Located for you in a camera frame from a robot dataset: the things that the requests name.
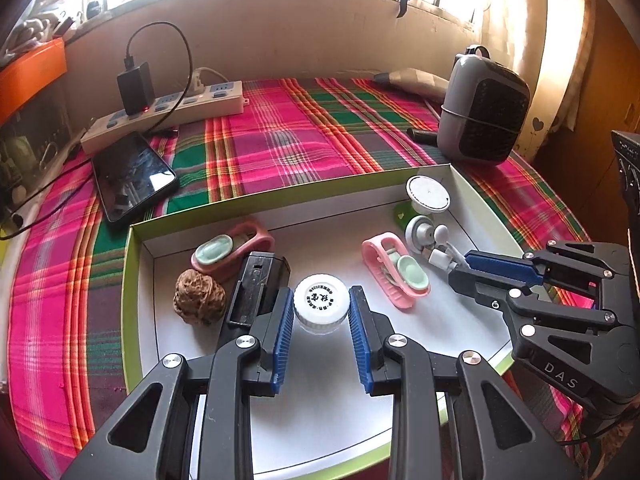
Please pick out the heart print curtain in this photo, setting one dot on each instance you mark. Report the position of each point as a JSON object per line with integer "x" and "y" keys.
{"x": 565, "y": 35}

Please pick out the black rectangular case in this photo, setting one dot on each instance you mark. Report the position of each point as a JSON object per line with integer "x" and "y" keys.
{"x": 255, "y": 282}

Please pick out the white power strip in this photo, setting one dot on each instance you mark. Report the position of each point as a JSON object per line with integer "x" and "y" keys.
{"x": 170, "y": 112}

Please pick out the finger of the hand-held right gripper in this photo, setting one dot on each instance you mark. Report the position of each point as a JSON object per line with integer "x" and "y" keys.
{"x": 495, "y": 266}
{"x": 475, "y": 285}

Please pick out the plaid blanket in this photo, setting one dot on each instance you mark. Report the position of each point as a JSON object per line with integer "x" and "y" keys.
{"x": 310, "y": 125}

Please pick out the green jar with silver lid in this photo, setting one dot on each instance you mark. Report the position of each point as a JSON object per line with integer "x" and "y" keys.
{"x": 427, "y": 192}

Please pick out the brown walnut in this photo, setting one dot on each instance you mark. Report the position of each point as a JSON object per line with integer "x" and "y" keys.
{"x": 197, "y": 292}

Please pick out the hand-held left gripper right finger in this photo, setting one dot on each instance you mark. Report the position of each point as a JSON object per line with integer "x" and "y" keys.
{"x": 359, "y": 345}

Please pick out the grey portable heater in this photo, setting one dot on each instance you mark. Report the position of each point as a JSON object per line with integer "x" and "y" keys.
{"x": 480, "y": 110}

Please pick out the pink and mint clip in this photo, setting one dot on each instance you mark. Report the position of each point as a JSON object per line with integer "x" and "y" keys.
{"x": 397, "y": 272}
{"x": 230, "y": 250}

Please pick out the folded beige bag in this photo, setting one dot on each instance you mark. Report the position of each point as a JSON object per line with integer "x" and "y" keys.
{"x": 415, "y": 80}

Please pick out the white plug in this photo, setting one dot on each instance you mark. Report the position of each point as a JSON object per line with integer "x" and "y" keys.
{"x": 205, "y": 79}

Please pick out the green and white cardboard box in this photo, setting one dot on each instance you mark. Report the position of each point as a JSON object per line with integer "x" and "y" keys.
{"x": 320, "y": 227}

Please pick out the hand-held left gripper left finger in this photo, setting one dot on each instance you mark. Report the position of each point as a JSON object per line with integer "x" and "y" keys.
{"x": 282, "y": 340}

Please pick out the black smartphone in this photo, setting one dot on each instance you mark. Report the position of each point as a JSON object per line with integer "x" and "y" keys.
{"x": 132, "y": 175}

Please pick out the small black cylinder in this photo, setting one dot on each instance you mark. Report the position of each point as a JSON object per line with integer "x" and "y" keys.
{"x": 422, "y": 135}

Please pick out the black charger adapter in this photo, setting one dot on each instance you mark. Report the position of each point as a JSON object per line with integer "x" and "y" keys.
{"x": 135, "y": 87}

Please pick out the orange box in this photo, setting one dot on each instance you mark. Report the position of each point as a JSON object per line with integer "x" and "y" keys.
{"x": 30, "y": 77}

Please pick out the white bottle cap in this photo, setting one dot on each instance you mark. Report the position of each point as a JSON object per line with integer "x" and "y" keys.
{"x": 321, "y": 300}

